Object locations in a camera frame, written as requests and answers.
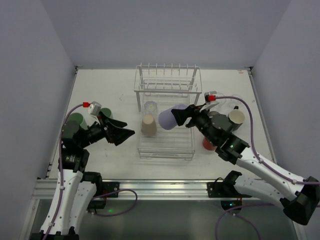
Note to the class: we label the aluminium mounting rail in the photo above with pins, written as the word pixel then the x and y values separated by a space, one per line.
pixel 178 189

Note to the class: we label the red ceramic mug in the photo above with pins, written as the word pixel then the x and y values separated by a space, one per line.
pixel 208 145

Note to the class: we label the right black base bracket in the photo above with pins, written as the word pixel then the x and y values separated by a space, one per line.
pixel 224 189

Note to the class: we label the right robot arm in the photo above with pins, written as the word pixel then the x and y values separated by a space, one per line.
pixel 297 196

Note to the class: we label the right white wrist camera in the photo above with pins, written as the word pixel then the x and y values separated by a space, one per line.
pixel 210 101

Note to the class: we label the left black base bracket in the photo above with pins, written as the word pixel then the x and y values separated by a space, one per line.
pixel 106 190

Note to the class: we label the black ceramic mug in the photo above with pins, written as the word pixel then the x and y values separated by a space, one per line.
pixel 236 118

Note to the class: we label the cream and brown cup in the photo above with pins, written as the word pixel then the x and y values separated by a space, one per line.
pixel 213 113

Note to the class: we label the black base bracket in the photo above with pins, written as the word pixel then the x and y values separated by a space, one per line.
pixel 106 190
pixel 224 189

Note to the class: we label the white wire dish rack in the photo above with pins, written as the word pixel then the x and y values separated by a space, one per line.
pixel 167 85

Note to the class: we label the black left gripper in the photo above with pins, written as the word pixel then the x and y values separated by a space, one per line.
pixel 107 130

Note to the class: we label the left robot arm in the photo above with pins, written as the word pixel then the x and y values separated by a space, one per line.
pixel 66 212

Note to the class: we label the clear small glass cup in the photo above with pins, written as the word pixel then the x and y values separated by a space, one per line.
pixel 235 102

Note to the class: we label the large green plastic cup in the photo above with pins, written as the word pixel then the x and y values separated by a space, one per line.
pixel 78 117

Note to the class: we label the beige plastic cup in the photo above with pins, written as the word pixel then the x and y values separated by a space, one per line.
pixel 148 125

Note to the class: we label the small green plastic cup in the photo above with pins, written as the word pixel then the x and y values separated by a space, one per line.
pixel 107 112

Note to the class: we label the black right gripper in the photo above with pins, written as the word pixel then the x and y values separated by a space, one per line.
pixel 194 116

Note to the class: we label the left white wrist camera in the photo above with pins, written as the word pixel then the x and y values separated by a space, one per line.
pixel 94 110

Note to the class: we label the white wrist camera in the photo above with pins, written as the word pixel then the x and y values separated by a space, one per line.
pixel 94 110
pixel 210 101

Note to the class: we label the lavender plastic cup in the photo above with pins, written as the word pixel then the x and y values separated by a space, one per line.
pixel 167 120

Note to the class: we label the clear faceted glass cup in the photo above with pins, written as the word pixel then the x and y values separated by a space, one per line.
pixel 150 108

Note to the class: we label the clear ribbed glass cup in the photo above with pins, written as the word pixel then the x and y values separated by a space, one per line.
pixel 219 103

